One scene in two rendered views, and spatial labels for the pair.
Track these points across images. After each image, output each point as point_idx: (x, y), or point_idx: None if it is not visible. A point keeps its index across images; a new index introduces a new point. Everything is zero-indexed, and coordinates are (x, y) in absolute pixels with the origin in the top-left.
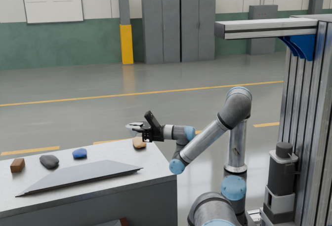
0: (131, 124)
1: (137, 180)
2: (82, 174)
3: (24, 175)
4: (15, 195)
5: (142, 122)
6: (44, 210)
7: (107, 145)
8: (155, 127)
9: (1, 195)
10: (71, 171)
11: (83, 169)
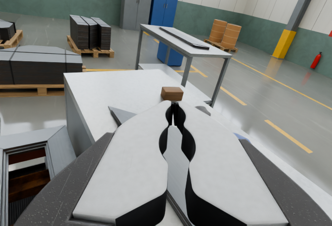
0: (185, 119)
1: None
2: (168, 160)
3: (156, 104)
4: (111, 106)
5: (296, 210)
6: (91, 144)
7: (293, 178)
8: None
9: (113, 96)
10: (174, 143)
11: (185, 158)
